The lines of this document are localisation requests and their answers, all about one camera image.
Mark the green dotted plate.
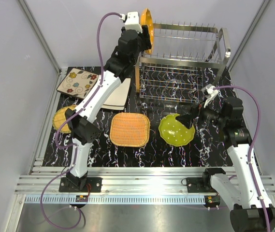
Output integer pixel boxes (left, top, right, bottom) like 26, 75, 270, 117
159, 114, 195, 146

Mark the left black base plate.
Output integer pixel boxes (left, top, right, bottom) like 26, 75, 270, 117
59, 177, 103, 193

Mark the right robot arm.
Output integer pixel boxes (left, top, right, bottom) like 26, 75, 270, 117
176, 97, 275, 232

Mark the orange octagonal plate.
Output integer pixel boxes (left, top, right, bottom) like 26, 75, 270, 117
140, 8, 154, 55

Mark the right aluminium frame post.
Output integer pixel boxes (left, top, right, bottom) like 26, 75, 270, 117
228, 0, 272, 72

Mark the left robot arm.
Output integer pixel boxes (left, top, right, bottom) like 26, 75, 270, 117
65, 25, 152, 192

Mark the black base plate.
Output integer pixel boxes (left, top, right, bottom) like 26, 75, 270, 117
59, 177, 103, 193
186, 177, 215, 193

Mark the white black-rimmed square plate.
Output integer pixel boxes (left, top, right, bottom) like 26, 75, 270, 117
104, 78, 131, 106

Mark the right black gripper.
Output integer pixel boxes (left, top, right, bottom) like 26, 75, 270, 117
176, 97, 228, 130

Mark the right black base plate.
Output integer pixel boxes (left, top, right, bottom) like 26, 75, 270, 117
186, 177, 215, 193

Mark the aluminium frame post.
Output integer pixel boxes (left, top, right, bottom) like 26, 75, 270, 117
228, 0, 272, 72
16, 0, 68, 78

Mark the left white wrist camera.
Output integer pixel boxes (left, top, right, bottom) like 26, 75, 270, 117
119, 12, 142, 33

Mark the left aluminium frame post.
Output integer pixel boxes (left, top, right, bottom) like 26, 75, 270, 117
16, 0, 68, 78

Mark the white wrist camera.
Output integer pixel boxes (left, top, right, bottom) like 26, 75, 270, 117
202, 84, 219, 108
119, 12, 142, 33

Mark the aluminium mounting rail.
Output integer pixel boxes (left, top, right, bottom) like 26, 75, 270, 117
14, 167, 275, 205

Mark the steel two-tier dish rack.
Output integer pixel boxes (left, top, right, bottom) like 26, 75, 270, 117
135, 23, 232, 103

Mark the floral square ceramic plate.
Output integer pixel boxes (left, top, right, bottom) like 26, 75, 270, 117
57, 68, 98, 99

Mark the black marble pattern mat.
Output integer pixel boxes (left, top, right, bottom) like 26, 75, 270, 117
43, 65, 259, 168

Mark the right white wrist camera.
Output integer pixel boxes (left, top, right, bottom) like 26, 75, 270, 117
202, 84, 219, 108

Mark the green wicker plate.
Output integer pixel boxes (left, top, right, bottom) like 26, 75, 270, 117
52, 105, 76, 134

